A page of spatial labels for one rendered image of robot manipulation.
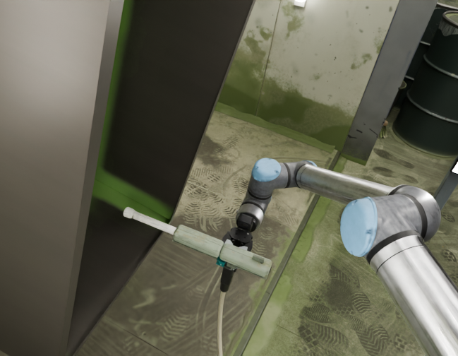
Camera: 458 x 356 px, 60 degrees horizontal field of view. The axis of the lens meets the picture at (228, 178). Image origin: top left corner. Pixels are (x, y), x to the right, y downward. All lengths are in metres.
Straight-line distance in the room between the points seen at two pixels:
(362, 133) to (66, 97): 2.41
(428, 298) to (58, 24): 0.69
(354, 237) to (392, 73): 1.82
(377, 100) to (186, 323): 1.74
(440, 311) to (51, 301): 0.67
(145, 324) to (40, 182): 1.14
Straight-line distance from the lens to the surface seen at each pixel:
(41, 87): 0.49
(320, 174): 1.27
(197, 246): 1.23
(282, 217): 2.15
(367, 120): 2.71
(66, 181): 0.55
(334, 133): 2.79
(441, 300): 0.80
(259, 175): 1.33
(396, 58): 2.57
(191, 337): 1.63
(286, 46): 2.68
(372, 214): 0.84
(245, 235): 1.31
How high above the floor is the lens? 1.45
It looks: 37 degrees down
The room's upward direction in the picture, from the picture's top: 11 degrees clockwise
